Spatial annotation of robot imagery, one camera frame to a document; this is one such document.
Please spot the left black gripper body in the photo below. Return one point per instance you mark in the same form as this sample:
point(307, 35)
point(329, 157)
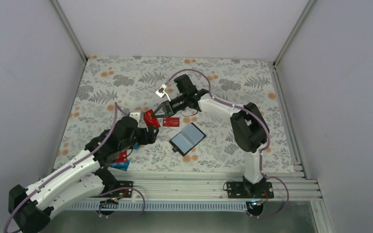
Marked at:
point(143, 140)

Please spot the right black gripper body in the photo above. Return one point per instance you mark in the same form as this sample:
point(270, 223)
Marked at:
point(181, 105)

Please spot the red VIP card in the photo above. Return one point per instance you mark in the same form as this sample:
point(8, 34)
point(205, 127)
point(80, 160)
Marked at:
point(171, 122)

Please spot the black card holder wallet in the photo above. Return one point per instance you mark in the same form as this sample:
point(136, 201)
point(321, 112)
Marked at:
point(187, 139)

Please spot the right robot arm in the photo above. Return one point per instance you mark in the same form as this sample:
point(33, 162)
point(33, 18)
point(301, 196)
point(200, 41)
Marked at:
point(249, 127)

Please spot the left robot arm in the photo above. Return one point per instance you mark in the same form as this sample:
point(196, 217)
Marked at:
point(31, 217)

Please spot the blue card lower left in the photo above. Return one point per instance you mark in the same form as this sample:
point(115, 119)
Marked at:
point(123, 165)

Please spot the floral patterned table mat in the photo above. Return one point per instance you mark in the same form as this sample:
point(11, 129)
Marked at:
point(131, 83)

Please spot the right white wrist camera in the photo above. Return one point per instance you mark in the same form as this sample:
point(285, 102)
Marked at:
point(161, 92)

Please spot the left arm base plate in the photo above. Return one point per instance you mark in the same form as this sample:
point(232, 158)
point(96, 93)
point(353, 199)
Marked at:
point(117, 188)

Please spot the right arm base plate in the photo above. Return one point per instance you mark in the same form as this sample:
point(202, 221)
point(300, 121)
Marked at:
point(239, 190)

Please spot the aluminium rail frame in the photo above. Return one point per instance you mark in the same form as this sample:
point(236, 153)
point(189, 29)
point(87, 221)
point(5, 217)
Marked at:
point(159, 185)

